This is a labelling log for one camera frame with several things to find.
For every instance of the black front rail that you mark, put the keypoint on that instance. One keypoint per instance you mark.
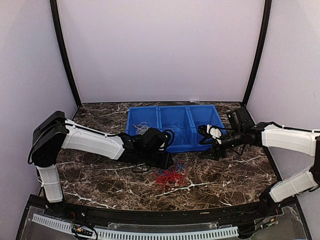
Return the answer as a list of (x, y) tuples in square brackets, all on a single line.
[(241, 215)]

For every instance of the black frame post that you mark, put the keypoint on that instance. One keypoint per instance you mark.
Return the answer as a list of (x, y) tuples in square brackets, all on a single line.
[(258, 52), (63, 52)]

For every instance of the right black frame post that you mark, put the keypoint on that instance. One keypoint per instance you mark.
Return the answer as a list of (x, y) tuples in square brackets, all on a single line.
[(258, 52)]

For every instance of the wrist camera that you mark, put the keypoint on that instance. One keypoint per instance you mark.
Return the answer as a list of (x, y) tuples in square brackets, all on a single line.
[(169, 139), (210, 129)]

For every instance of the clear acrylic plate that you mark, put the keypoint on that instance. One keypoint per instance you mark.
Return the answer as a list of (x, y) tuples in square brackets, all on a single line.
[(162, 228)]

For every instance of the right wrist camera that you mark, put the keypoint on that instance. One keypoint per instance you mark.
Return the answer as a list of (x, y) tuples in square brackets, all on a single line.
[(210, 129)]

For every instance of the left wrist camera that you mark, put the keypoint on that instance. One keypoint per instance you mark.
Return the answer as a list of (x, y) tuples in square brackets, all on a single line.
[(169, 139)]

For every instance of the left black frame post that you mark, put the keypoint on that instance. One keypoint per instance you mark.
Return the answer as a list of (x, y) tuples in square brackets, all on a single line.
[(63, 52)]

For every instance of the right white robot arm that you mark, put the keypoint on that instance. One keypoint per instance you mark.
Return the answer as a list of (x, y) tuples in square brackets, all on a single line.
[(243, 131)]

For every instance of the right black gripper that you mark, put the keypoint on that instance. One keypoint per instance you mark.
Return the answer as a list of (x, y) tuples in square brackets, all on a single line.
[(214, 151)]

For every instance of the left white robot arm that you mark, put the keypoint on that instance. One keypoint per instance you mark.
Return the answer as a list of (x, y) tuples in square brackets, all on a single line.
[(57, 133)]

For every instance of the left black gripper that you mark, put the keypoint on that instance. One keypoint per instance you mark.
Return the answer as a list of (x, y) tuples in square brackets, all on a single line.
[(165, 164)]

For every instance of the blue three-compartment plastic bin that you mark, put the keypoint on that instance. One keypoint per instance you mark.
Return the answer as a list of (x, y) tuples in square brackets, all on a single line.
[(184, 120)]

